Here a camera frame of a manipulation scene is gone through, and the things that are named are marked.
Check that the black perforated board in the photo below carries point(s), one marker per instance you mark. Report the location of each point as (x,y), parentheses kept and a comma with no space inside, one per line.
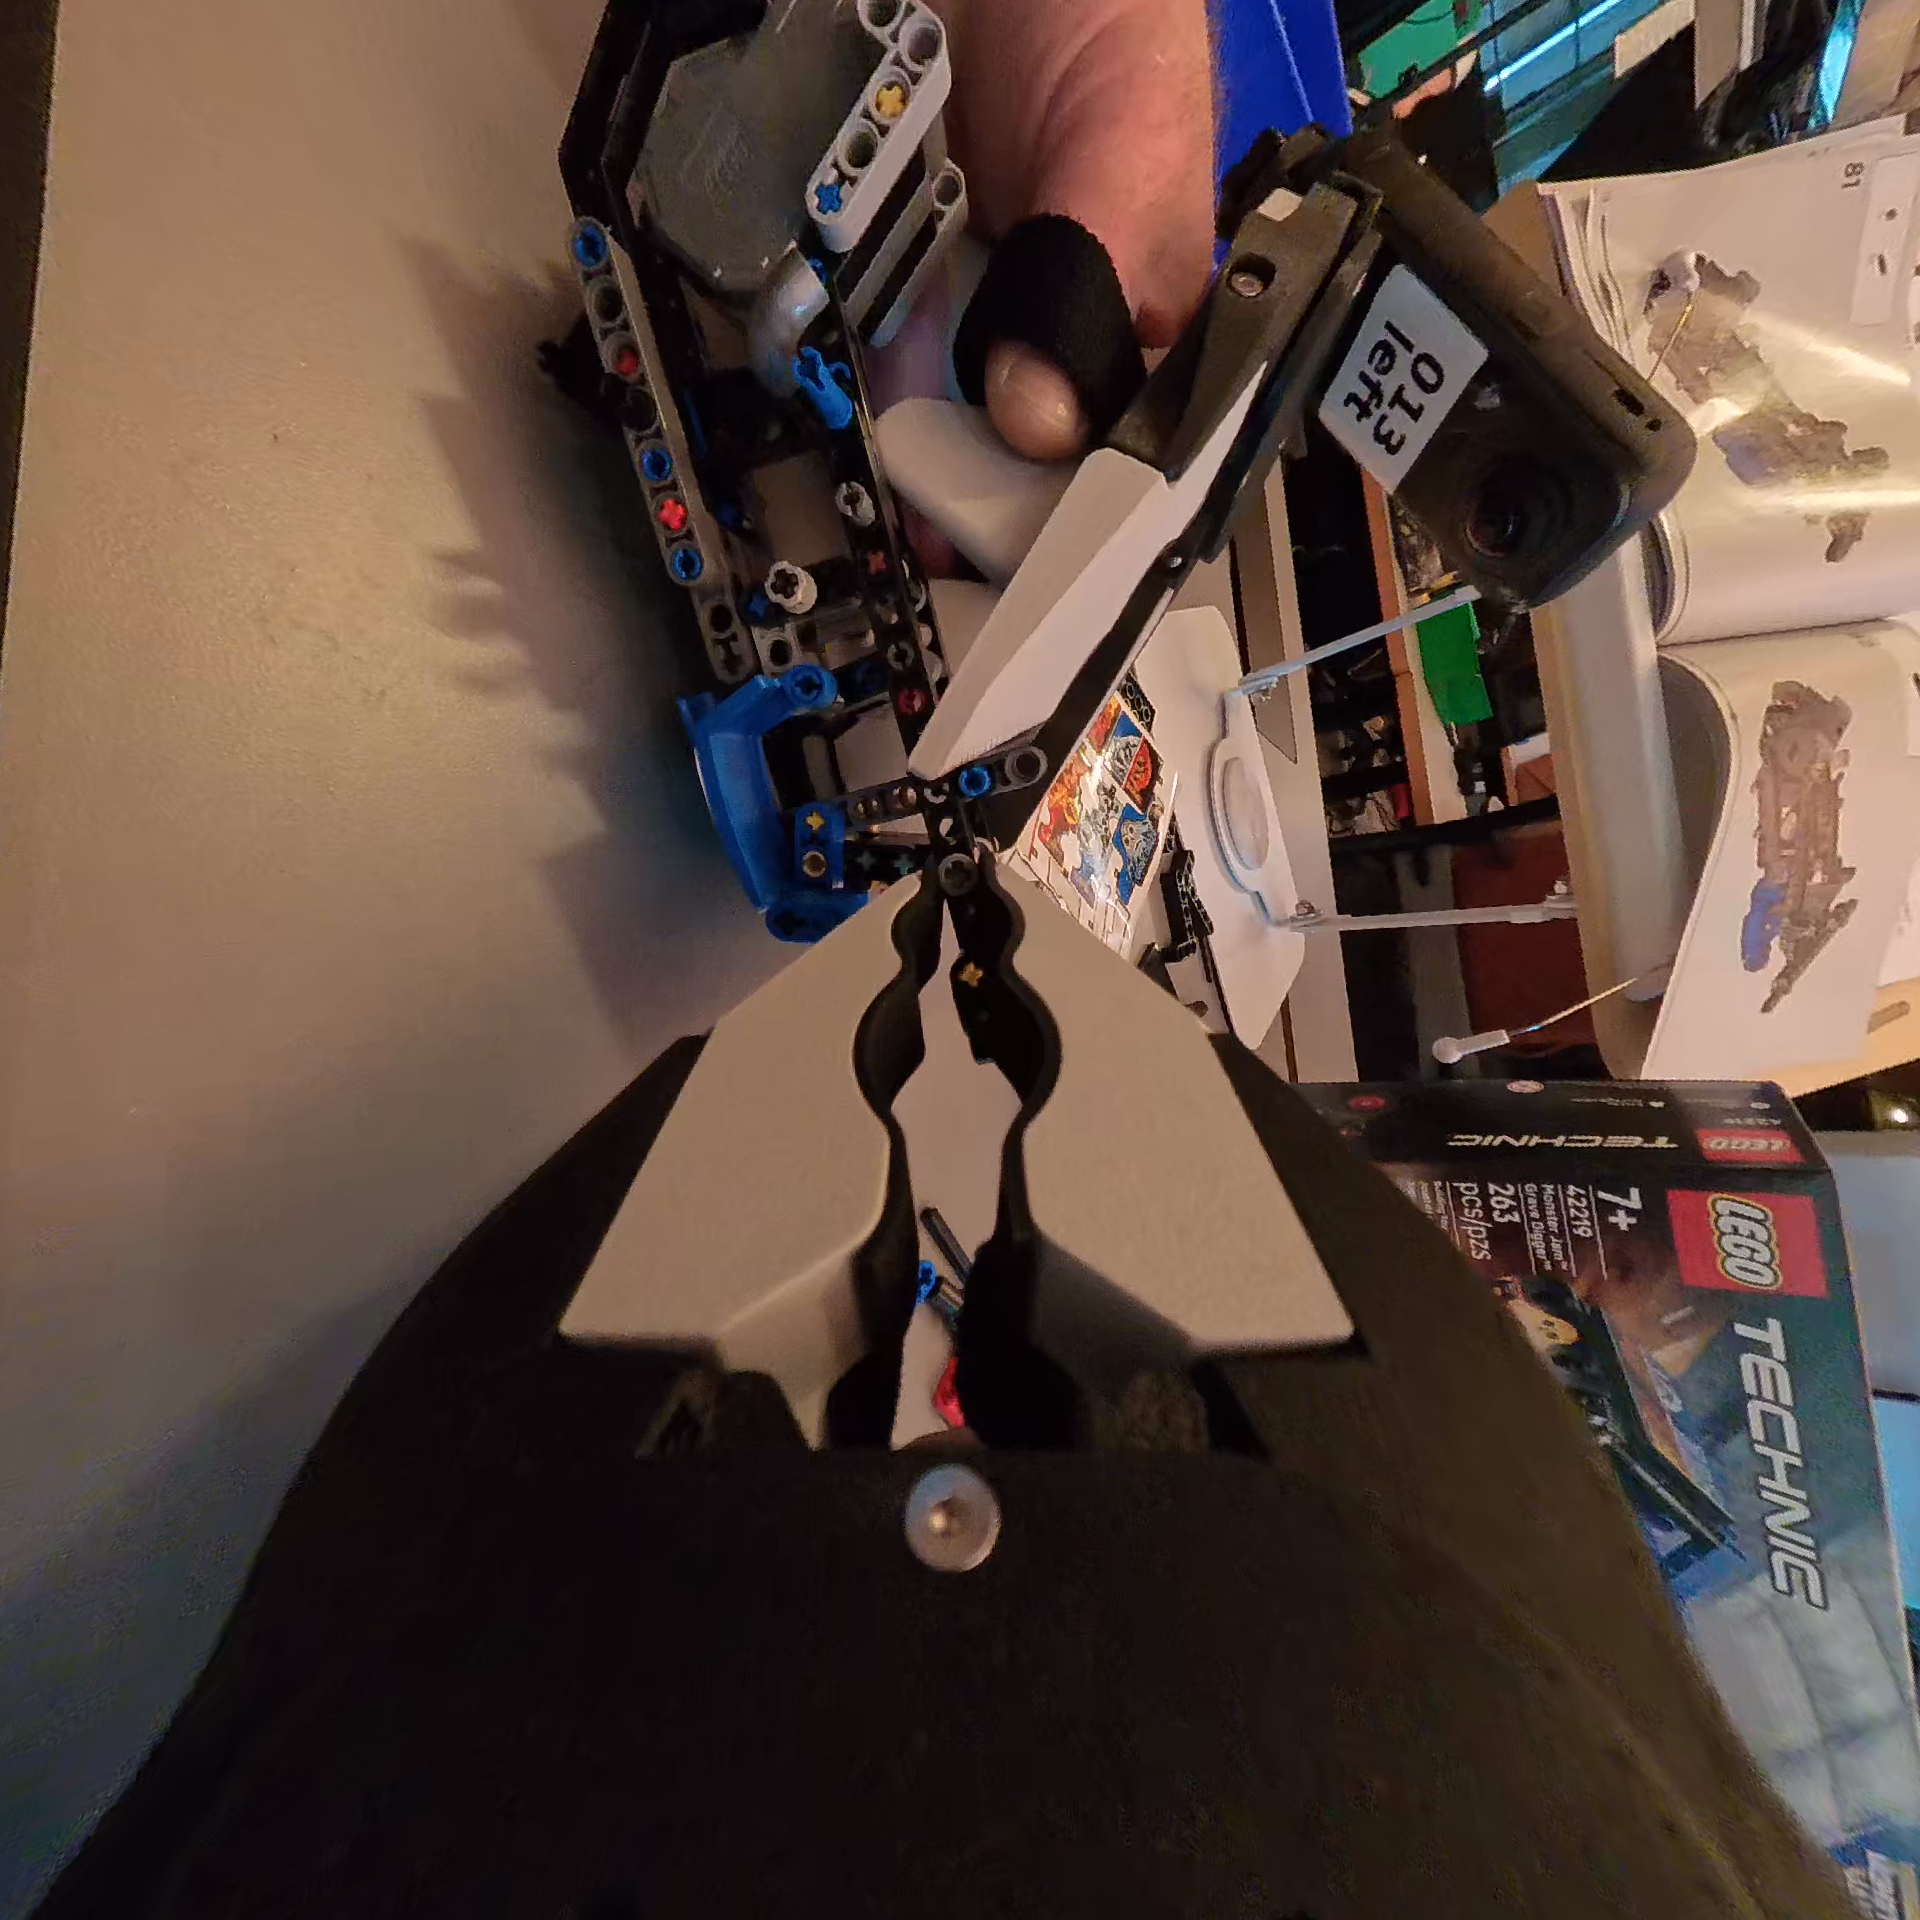
(20,225)

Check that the colourful sticker sheet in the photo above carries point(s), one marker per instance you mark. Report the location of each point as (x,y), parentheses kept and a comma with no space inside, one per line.
(1103,839)

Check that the white stand base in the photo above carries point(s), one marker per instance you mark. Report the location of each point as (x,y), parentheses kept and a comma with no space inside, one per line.
(1237,902)

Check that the person's left hand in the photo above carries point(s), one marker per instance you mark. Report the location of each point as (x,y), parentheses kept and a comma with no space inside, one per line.
(1080,119)

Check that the black toy frame piece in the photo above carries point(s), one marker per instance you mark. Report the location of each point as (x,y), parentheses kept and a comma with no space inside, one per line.
(1185,916)

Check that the black toy vehicle chassis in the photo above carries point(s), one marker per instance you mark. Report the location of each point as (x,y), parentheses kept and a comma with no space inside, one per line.
(720,182)

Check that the black toy set box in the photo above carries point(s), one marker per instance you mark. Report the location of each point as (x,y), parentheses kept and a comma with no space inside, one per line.
(1724,1425)

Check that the grey desk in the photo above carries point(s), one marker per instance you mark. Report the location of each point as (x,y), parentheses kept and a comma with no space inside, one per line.
(300,751)

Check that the flat metal support bar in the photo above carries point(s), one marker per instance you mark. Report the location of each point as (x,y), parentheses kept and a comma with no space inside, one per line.
(1350,646)

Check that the green storage bin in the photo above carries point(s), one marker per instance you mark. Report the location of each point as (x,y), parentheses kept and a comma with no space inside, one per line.
(1448,661)

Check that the toy instruction booklet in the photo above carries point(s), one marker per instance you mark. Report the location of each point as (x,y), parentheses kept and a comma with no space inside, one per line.
(1800,524)

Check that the pile of small toy pieces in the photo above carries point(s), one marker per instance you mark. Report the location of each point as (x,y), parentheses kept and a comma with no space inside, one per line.
(950,1394)

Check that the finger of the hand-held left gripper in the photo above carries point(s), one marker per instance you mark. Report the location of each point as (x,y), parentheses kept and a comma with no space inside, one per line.
(1051,601)
(1109,675)

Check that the blue plastic bin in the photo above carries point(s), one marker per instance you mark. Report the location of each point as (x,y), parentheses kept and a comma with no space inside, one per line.
(1277,77)

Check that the long black holed beam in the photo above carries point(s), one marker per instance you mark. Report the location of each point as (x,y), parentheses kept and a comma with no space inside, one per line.
(902,796)

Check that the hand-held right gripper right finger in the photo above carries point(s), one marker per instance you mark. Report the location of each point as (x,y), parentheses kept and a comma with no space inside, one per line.
(1185,1202)

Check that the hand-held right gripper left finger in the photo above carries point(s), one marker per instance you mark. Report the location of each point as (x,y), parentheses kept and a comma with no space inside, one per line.
(734,1202)

